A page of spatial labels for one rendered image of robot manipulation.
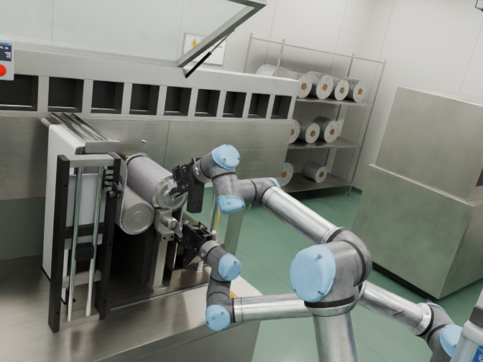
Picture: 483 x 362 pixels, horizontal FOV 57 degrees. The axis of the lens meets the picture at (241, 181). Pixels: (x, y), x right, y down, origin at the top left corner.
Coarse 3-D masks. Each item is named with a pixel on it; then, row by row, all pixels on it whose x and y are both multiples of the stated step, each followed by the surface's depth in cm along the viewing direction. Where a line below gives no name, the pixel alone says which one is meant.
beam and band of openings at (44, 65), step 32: (32, 64) 145; (64, 64) 151; (96, 64) 158; (128, 64) 165; (0, 96) 149; (32, 96) 154; (64, 96) 162; (96, 96) 170; (128, 96) 170; (160, 96) 179; (192, 96) 188; (224, 96) 199; (256, 96) 220; (288, 96) 227
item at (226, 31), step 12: (228, 0) 136; (240, 0) 137; (252, 0) 139; (264, 0) 142; (252, 12) 146; (228, 24) 154; (240, 24) 153; (216, 36) 159; (228, 36) 161; (24, 48) 144; (36, 48) 146; (204, 48) 167; (132, 60) 168; (144, 60) 171; (204, 60) 173; (192, 72) 179
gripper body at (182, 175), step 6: (192, 162) 140; (174, 168) 145; (180, 168) 142; (186, 168) 142; (192, 168) 137; (174, 174) 145; (180, 174) 142; (186, 174) 143; (192, 174) 137; (174, 180) 146; (180, 180) 142; (186, 180) 142; (198, 180) 137; (180, 186) 143; (186, 186) 141
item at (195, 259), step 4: (196, 248) 155; (192, 252) 156; (188, 256) 158; (192, 256) 156; (196, 256) 156; (188, 260) 158; (192, 260) 157; (196, 260) 159; (200, 260) 160; (184, 264) 160; (188, 264) 158; (192, 264) 160; (184, 268) 160; (188, 268) 161; (192, 268) 162
